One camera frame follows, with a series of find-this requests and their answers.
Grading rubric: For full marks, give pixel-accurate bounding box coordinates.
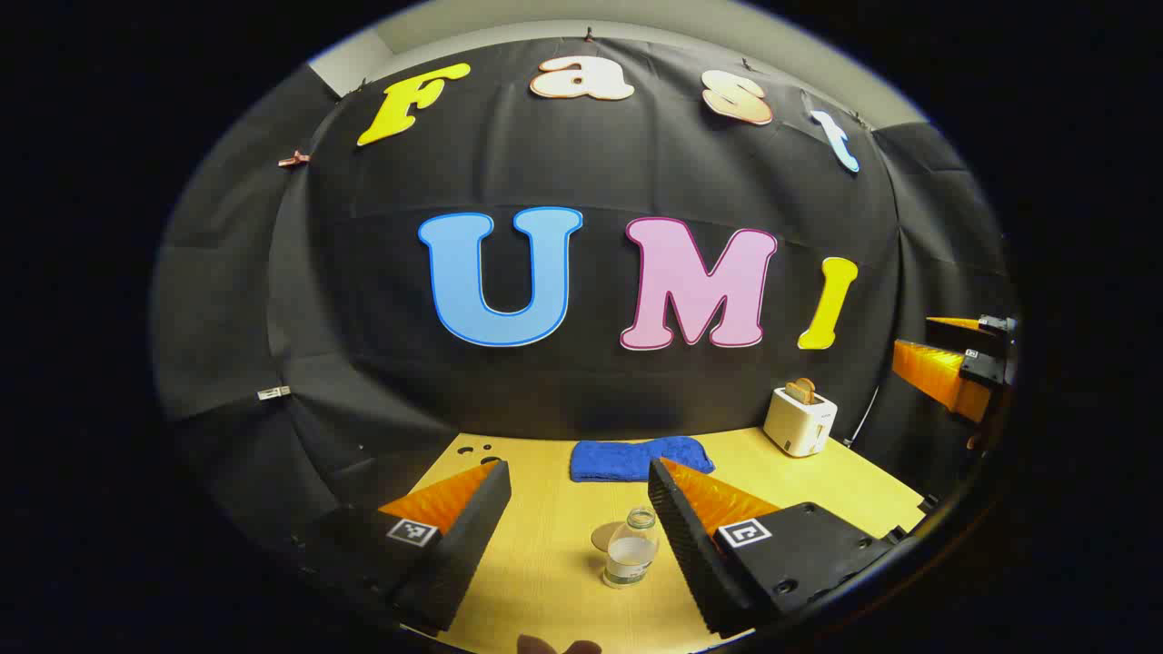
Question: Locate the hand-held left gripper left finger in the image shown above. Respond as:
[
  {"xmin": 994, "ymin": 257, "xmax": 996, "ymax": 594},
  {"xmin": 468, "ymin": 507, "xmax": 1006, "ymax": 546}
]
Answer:
[{"xmin": 300, "ymin": 459, "xmax": 512, "ymax": 635}]

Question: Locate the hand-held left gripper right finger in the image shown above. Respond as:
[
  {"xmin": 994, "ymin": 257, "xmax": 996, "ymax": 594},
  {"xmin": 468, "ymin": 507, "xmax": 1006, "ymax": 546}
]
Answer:
[{"xmin": 647, "ymin": 457, "xmax": 897, "ymax": 639}]

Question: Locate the clear plastic water bottle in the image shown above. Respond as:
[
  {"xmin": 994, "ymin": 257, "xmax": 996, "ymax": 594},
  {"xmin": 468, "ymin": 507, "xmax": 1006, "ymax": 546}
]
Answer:
[{"xmin": 602, "ymin": 507, "xmax": 661, "ymax": 590}]

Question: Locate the blue folded towel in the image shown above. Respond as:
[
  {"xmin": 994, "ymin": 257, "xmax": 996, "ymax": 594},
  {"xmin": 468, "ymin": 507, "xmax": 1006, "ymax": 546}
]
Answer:
[{"xmin": 570, "ymin": 436, "xmax": 716, "ymax": 483}]

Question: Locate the white toaster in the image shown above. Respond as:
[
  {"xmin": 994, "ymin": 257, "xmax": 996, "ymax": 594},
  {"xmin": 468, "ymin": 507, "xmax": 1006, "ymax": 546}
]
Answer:
[{"xmin": 763, "ymin": 387, "xmax": 839, "ymax": 458}]

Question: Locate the black backdrop cloth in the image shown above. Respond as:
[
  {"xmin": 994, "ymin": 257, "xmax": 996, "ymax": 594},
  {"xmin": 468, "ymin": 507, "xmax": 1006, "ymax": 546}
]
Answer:
[{"xmin": 150, "ymin": 36, "xmax": 1019, "ymax": 564}]

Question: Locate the white toaster cable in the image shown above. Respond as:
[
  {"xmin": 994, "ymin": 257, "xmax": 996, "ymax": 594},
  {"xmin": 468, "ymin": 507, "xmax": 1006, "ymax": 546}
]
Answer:
[{"xmin": 848, "ymin": 385, "xmax": 883, "ymax": 448}]

